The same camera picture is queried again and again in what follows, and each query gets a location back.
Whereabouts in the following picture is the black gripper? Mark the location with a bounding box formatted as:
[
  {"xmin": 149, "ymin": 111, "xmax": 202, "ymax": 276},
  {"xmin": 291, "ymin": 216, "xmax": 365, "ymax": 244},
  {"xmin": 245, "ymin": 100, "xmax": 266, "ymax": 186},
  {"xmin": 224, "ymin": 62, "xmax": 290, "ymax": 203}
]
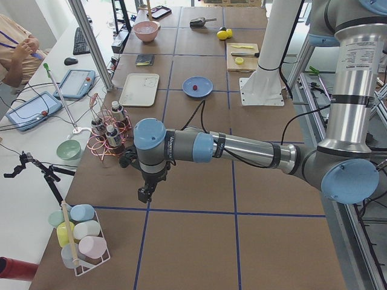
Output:
[{"xmin": 119, "ymin": 145, "xmax": 169, "ymax": 202}]

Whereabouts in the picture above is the blue plate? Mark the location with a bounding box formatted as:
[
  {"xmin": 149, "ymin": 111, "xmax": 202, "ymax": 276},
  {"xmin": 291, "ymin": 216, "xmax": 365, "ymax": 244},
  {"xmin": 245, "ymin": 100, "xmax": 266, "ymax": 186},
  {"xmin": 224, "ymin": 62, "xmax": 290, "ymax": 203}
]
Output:
[{"xmin": 182, "ymin": 76, "xmax": 213, "ymax": 98}]

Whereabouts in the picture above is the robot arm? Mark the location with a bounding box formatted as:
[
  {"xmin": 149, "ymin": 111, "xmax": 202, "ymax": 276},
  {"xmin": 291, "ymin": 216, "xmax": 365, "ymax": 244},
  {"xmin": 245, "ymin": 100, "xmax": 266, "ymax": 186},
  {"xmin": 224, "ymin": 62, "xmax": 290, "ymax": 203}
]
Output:
[{"xmin": 119, "ymin": 1, "xmax": 386, "ymax": 204}]

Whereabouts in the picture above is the white cup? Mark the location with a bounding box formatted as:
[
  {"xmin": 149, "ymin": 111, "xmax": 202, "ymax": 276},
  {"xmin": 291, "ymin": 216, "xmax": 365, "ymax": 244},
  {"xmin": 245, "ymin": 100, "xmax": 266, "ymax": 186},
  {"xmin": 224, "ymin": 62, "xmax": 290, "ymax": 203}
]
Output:
[{"xmin": 73, "ymin": 220, "xmax": 100, "ymax": 240}]

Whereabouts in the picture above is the blue cup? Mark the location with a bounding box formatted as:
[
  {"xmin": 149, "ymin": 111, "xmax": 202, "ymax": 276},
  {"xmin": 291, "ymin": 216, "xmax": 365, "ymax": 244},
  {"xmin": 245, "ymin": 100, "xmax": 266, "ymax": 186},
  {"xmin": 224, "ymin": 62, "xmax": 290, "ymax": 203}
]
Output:
[{"xmin": 70, "ymin": 204, "xmax": 95, "ymax": 222}]

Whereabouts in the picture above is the bottle front in rack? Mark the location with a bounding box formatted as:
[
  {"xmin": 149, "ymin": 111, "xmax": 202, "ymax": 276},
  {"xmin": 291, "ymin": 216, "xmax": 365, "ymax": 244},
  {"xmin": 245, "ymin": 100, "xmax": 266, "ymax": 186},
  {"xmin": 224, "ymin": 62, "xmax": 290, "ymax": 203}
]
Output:
[{"xmin": 106, "ymin": 124, "xmax": 125, "ymax": 155}]

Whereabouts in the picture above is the bottle in rack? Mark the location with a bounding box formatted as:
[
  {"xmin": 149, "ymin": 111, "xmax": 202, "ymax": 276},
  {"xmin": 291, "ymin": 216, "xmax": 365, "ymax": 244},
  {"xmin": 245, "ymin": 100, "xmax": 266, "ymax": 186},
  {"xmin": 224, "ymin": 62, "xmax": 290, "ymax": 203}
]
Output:
[
  {"xmin": 106, "ymin": 124, "xmax": 125, "ymax": 155},
  {"xmin": 111, "ymin": 101, "xmax": 125, "ymax": 127},
  {"xmin": 91, "ymin": 115, "xmax": 106, "ymax": 141}
]

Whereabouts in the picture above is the pink cup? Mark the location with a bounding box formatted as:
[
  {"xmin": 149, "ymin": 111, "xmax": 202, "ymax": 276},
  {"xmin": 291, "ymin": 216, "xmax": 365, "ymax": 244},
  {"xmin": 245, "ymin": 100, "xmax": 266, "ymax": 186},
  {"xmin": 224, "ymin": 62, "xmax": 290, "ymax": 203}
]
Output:
[{"xmin": 78, "ymin": 236, "xmax": 107, "ymax": 259}]

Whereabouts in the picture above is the bottle left in rack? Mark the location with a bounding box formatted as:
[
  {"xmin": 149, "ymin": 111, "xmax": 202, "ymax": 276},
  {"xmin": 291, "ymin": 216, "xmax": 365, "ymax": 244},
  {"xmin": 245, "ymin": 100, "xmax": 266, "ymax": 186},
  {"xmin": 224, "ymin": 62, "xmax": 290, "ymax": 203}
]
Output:
[{"xmin": 91, "ymin": 115, "xmax": 106, "ymax": 141}]

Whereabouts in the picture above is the green bowl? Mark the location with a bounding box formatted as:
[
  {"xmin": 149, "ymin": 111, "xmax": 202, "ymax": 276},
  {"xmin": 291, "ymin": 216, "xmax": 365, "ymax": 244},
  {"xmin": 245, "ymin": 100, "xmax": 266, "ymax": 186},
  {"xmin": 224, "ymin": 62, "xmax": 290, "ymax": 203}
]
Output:
[{"xmin": 56, "ymin": 140, "xmax": 82, "ymax": 161}]

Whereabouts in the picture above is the bottle right in rack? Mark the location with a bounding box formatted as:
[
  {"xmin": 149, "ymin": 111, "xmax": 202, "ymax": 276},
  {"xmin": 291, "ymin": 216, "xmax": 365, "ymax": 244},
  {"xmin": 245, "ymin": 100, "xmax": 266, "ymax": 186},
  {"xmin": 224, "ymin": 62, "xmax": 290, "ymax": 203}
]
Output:
[{"xmin": 111, "ymin": 101, "xmax": 125, "ymax": 127}]

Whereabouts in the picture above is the yellow cup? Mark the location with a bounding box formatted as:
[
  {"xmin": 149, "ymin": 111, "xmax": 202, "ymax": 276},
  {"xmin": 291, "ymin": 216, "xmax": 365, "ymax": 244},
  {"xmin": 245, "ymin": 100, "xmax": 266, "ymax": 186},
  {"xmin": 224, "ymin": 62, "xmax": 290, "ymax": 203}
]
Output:
[{"xmin": 56, "ymin": 222, "xmax": 70, "ymax": 248}]

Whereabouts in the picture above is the cream bear tray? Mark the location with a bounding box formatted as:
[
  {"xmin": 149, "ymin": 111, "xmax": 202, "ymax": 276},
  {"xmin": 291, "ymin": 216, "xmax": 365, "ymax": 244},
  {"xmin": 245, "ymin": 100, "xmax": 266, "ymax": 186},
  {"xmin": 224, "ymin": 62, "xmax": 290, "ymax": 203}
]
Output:
[{"xmin": 119, "ymin": 73, "xmax": 160, "ymax": 107}]

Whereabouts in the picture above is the black tripod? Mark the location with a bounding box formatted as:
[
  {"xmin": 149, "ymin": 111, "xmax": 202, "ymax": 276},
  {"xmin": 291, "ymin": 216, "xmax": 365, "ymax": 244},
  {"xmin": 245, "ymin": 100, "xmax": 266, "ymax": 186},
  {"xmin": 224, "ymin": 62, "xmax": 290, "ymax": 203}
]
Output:
[{"xmin": 3, "ymin": 151, "xmax": 75, "ymax": 205}]

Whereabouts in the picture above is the far teach pendant tablet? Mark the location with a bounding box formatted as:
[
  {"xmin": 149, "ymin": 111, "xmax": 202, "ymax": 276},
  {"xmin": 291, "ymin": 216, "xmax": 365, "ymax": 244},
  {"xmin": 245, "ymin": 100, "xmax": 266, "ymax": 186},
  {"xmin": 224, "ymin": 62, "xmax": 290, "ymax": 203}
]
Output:
[{"xmin": 59, "ymin": 69, "xmax": 96, "ymax": 100}]

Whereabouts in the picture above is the teach pendant tablet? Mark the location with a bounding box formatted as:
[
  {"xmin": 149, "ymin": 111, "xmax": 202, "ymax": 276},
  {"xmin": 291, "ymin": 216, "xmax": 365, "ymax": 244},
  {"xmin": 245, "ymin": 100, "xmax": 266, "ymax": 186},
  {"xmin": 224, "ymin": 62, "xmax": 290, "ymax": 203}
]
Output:
[
  {"xmin": 5, "ymin": 91, "xmax": 62, "ymax": 132},
  {"xmin": 59, "ymin": 69, "xmax": 96, "ymax": 100}
]

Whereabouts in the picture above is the grey folded cloth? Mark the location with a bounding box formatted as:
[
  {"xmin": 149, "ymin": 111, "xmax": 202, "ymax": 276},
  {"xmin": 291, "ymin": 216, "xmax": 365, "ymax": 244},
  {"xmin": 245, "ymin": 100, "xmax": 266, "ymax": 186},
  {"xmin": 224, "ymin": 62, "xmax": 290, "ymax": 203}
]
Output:
[{"xmin": 135, "ymin": 54, "xmax": 155, "ymax": 66}]

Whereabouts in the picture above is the near teach pendant tablet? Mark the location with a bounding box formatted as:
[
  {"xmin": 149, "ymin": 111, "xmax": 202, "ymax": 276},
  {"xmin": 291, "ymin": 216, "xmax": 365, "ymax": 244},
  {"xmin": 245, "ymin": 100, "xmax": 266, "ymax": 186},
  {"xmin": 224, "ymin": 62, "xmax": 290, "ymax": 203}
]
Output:
[{"xmin": 5, "ymin": 91, "xmax": 62, "ymax": 132}]

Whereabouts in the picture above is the red cylinder object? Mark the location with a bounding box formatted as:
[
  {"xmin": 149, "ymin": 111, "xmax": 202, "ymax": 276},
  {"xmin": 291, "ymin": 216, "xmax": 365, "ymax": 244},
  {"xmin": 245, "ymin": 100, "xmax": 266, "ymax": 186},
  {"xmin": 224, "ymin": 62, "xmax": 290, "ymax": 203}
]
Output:
[{"xmin": 1, "ymin": 257, "xmax": 39, "ymax": 282}]

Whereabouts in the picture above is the black computer mouse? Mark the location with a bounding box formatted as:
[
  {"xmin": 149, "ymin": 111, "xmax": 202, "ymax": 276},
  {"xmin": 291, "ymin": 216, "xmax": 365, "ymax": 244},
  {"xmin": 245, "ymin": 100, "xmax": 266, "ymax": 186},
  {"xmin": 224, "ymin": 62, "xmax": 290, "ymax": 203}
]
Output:
[{"xmin": 63, "ymin": 57, "xmax": 78, "ymax": 66}]

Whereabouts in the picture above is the wooden cutting board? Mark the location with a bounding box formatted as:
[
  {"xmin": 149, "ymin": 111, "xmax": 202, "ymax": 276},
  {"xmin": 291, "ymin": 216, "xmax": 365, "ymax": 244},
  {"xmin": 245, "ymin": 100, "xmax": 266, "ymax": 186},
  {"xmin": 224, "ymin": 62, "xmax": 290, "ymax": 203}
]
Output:
[{"xmin": 226, "ymin": 43, "xmax": 259, "ymax": 72}]

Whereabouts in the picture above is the black keyboard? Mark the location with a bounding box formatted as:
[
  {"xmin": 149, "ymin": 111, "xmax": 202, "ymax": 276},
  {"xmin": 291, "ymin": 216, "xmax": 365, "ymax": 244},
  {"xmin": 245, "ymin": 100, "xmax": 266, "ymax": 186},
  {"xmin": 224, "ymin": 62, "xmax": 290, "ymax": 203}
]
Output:
[{"xmin": 73, "ymin": 27, "xmax": 90, "ymax": 56}]

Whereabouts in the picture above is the pink bowl with ice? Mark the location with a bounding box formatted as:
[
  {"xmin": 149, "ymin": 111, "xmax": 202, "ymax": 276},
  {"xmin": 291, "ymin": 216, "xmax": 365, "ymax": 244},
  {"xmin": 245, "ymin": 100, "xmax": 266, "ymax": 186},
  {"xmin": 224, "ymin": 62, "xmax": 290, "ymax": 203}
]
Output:
[{"xmin": 133, "ymin": 21, "xmax": 161, "ymax": 42}]

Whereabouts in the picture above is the half lemon slice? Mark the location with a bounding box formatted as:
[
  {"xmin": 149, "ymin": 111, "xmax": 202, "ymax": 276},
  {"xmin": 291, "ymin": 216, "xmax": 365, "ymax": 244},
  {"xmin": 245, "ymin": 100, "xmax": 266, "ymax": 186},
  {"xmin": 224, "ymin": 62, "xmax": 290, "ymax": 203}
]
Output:
[{"xmin": 235, "ymin": 57, "xmax": 244, "ymax": 65}]

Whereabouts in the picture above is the yellow lemon front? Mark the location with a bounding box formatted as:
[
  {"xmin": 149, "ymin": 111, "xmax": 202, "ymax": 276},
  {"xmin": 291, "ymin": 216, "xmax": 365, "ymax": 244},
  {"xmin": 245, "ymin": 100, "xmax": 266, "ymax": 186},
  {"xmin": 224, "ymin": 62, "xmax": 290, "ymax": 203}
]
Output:
[{"xmin": 216, "ymin": 30, "xmax": 229, "ymax": 40}]

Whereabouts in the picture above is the yellow lemon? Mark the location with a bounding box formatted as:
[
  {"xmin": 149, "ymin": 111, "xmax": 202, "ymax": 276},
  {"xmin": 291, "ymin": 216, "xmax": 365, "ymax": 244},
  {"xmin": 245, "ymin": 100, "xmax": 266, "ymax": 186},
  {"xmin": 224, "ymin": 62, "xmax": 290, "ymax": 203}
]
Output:
[
  {"xmin": 226, "ymin": 28, "xmax": 233, "ymax": 38},
  {"xmin": 216, "ymin": 30, "xmax": 229, "ymax": 40}
]

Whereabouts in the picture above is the steel muddler black tip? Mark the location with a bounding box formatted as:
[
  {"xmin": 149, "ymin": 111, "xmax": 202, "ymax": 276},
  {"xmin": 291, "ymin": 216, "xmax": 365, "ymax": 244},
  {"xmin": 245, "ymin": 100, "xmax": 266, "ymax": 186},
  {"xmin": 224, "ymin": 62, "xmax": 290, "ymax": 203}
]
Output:
[{"xmin": 230, "ymin": 52, "xmax": 260, "ymax": 58}]

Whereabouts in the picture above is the metal scoop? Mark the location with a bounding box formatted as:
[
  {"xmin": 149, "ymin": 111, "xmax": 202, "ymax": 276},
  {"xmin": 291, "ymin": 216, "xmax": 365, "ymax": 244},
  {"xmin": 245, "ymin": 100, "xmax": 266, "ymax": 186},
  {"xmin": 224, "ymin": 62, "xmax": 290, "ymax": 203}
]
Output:
[{"xmin": 189, "ymin": 18, "xmax": 217, "ymax": 28}]

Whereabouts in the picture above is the yellow plastic knife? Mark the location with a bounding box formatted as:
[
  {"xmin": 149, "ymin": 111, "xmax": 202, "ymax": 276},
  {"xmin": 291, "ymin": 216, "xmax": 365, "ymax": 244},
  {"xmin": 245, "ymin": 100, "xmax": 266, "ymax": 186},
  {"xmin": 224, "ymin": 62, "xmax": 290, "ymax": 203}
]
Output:
[{"xmin": 231, "ymin": 45, "xmax": 255, "ymax": 49}]

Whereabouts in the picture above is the yellow lemon back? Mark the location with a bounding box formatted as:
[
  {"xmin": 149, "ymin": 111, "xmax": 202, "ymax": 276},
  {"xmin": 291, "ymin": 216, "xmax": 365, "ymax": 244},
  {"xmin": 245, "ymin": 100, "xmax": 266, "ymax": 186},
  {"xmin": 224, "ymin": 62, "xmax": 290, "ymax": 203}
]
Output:
[{"xmin": 226, "ymin": 28, "xmax": 233, "ymax": 38}]

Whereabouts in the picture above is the seated person beige shirt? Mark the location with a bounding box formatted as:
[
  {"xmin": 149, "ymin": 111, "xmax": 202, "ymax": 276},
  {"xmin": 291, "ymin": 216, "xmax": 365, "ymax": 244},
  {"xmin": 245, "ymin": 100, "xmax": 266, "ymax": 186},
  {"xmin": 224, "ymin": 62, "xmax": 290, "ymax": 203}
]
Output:
[{"xmin": 1, "ymin": 14, "xmax": 48, "ymax": 89}]

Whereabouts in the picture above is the copper wire bottle rack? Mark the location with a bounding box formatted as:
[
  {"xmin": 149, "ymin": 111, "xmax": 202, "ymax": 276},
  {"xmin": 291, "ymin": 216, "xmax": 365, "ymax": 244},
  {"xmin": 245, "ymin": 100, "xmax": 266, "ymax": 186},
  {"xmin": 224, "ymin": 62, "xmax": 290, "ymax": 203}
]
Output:
[{"xmin": 87, "ymin": 93, "xmax": 132, "ymax": 161}]

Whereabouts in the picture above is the white wire cup rack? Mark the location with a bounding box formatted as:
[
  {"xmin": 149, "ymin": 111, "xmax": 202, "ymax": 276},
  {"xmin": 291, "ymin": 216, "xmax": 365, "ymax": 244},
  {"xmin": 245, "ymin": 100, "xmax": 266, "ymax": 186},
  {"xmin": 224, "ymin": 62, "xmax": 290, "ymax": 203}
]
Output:
[{"xmin": 60, "ymin": 201, "xmax": 111, "ymax": 277}]

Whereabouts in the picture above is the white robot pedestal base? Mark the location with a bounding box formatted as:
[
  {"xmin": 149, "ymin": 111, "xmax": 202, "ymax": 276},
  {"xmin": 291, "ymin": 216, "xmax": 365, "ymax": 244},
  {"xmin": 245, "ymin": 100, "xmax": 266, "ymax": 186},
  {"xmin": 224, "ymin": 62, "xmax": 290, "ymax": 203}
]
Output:
[{"xmin": 240, "ymin": 0, "xmax": 304, "ymax": 106}]

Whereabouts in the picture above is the aluminium frame post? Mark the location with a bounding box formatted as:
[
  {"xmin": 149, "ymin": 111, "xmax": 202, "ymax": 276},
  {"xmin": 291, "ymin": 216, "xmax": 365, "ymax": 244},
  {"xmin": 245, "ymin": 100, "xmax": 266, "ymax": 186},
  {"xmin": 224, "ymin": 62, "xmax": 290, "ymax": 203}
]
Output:
[{"xmin": 68, "ymin": 0, "xmax": 114, "ymax": 92}]

